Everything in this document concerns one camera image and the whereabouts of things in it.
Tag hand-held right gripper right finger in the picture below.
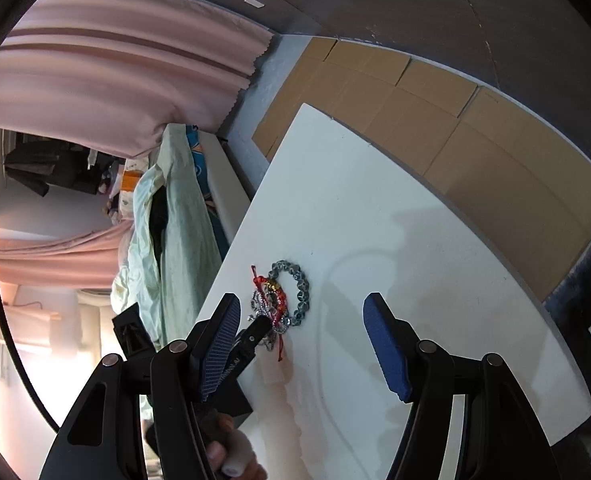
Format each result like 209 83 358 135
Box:
363 292 561 480

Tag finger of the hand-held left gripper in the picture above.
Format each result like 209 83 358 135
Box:
233 312 272 361

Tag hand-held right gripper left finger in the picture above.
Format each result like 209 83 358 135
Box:
40 292 241 480

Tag silver chain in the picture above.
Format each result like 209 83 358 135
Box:
247 290 292 335

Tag red string bracelet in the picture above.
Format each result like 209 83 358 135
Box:
250 264 289 363

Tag grey bead bracelet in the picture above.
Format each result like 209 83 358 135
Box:
266 260 312 326

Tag person's left hand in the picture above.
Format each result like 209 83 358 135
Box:
203 410 269 480

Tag pale green duvet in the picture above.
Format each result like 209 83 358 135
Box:
110 125 224 346

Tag black cloth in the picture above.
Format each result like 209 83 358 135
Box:
148 187 169 261

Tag blue printed cloth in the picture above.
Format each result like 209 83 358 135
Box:
186 125 221 241

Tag person's blue jeans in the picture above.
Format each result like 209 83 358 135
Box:
545 240 591 351

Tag narrow pink curtain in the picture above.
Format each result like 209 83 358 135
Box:
0 220 136 286

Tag flat cardboard sheet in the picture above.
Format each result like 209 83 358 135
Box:
252 37 591 301

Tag hanging dark clothes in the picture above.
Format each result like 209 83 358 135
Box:
3 140 106 198

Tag wide pink curtain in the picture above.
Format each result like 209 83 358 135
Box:
0 0 276 158

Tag black cable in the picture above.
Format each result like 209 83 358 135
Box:
0 234 61 433

